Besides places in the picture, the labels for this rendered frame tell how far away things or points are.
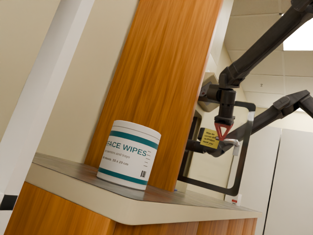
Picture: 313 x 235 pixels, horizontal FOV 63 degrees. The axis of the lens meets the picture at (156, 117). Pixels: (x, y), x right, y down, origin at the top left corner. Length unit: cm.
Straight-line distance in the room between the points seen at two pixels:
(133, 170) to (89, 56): 81
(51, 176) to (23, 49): 66
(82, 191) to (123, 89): 90
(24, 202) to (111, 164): 19
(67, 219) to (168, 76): 87
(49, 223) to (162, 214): 21
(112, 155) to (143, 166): 8
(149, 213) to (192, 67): 83
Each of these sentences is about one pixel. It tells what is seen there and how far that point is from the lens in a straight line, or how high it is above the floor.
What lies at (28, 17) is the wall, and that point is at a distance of 113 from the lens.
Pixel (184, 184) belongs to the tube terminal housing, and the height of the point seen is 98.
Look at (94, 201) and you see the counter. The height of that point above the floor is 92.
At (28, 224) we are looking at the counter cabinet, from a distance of 57.
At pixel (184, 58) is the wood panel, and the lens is 123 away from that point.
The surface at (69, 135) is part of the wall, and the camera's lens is 127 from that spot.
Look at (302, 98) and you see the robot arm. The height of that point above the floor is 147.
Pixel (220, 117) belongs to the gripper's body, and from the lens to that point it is 104.
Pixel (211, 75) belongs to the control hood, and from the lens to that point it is 123.
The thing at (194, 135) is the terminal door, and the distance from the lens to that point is 116.
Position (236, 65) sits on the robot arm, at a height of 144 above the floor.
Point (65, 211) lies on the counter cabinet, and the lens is 50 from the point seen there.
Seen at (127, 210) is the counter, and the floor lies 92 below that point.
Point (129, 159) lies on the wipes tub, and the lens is 61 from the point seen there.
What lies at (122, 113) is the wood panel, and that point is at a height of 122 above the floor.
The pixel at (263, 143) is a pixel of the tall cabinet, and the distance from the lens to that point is 429.
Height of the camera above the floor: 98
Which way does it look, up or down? 12 degrees up
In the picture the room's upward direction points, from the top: 16 degrees clockwise
